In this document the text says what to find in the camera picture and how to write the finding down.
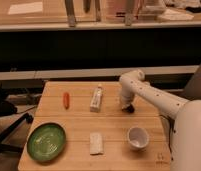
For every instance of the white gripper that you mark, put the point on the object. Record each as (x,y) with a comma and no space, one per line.
(126,99)

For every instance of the black eraser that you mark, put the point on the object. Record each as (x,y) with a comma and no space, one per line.
(129,109)

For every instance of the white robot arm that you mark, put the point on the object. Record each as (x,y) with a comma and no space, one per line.
(186,141)

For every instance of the white glue tube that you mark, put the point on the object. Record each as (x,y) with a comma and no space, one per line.
(96,100)

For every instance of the white cup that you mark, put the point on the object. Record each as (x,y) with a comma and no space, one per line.
(138,138)

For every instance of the orange carrot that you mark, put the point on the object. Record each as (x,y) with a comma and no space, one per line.
(66,100)

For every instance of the green plate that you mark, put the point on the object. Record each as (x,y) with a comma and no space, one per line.
(46,142)

